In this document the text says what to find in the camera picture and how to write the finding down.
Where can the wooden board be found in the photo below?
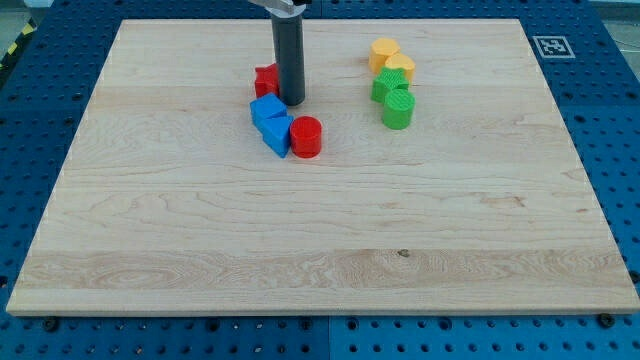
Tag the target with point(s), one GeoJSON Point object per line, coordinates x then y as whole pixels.
{"type": "Point", "coordinates": [169, 203]}

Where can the blue triangle block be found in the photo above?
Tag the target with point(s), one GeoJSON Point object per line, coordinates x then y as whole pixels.
{"type": "Point", "coordinates": [276, 134]}

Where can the red cylinder block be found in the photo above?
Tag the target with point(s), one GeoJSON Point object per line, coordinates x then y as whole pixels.
{"type": "Point", "coordinates": [306, 136]}

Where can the green star block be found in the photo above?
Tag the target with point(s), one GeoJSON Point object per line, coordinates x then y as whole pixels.
{"type": "Point", "coordinates": [387, 80]}

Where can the black bolt right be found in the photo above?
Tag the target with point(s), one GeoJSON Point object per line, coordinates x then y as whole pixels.
{"type": "Point", "coordinates": [606, 320]}

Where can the yellow heart block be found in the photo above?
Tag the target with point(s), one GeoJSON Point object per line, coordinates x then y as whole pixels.
{"type": "Point", "coordinates": [403, 62]}

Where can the yellow hexagon block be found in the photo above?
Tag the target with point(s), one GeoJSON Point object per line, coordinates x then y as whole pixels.
{"type": "Point", "coordinates": [380, 50]}

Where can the blue cube block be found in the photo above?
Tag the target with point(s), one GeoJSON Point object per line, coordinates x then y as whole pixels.
{"type": "Point", "coordinates": [266, 107]}

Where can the black bolt left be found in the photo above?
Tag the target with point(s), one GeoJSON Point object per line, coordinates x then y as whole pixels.
{"type": "Point", "coordinates": [50, 324]}

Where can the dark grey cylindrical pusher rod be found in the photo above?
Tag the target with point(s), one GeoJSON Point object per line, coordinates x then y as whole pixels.
{"type": "Point", "coordinates": [287, 33]}

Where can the black bolt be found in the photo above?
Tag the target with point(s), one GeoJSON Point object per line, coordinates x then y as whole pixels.
{"type": "Point", "coordinates": [50, 324]}
{"type": "Point", "coordinates": [606, 320]}

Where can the green cylinder block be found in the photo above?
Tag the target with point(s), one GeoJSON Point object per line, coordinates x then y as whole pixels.
{"type": "Point", "coordinates": [398, 109]}

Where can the red star block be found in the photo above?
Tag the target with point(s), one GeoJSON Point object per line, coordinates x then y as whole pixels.
{"type": "Point", "coordinates": [266, 80]}

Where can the white fiducial marker tag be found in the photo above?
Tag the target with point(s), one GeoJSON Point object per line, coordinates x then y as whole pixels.
{"type": "Point", "coordinates": [553, 47]}

